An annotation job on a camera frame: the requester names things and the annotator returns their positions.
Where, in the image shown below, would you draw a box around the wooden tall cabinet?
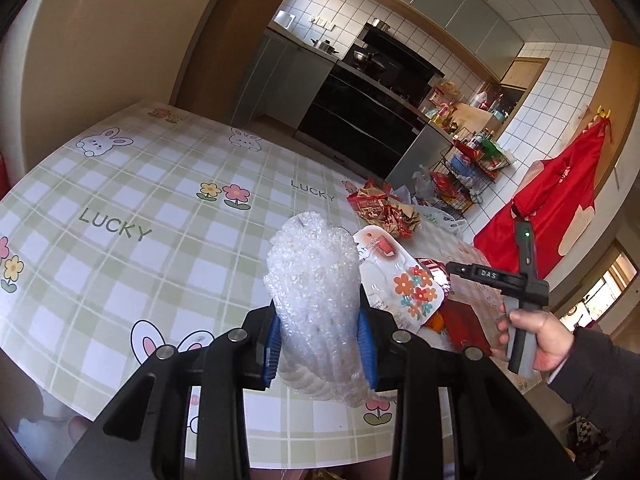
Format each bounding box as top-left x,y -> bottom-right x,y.
499,57 -> 549,132

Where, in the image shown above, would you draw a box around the red flat packet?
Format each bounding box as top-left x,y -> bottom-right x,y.
439,299 -> 494,357

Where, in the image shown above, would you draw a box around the checked bunny tablecloth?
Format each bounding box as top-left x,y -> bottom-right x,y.
0,100 -> 501,472

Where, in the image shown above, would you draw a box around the grey upper cabinets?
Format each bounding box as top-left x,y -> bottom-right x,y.
334,0 -> 524,62

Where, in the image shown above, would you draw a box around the white bubble wrap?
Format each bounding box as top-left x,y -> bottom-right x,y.
265,212 -> 383,408

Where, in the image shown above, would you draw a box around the white plastic shopping bags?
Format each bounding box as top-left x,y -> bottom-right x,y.
411,165 -> 467,234

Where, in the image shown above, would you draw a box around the person's right forearm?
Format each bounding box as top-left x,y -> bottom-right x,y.
544,325 -> 640,480

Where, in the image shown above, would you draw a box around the black wire storage rack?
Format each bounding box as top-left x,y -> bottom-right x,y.
429,130 -> 517,219

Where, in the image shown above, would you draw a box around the crumpled red snack wrapper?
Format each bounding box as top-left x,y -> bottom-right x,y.
347,179 -> 422,239

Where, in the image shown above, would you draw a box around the black range hood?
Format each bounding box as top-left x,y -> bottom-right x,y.
352,22 -> 447,92

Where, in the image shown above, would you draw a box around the grey cabinets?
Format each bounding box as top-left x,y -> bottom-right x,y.
334,0 -> 524,62
234,30 -> 342,127

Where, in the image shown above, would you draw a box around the red apron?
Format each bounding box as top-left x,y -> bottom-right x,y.
472,119 -> 609,282

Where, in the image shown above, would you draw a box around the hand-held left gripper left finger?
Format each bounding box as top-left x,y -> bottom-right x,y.
55,305 -> 282,480

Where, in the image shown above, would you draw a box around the clear blister pack flower card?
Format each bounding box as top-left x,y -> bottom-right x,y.
351,225 -> 452,335

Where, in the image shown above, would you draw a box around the orange seasoning packet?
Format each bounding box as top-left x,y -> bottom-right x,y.
424,310 -> 447,337

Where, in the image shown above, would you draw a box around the grey lower cabinets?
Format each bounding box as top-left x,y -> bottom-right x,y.
234,30 -> 342,127

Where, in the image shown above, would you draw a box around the black built-in stove oven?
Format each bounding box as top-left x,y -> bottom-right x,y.
294,57 -> 427,182

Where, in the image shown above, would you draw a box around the person's right hand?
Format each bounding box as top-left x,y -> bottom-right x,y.
490,304 -> 575,387

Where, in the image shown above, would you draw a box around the group of condiment bottles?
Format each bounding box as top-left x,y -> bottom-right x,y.
424,101 -> 459,134

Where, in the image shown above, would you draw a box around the cream refrigerator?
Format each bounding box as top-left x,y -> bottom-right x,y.
0,0 -> 246,117

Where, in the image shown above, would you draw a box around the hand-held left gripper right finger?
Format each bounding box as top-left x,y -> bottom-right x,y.
356,307 -> 581,480

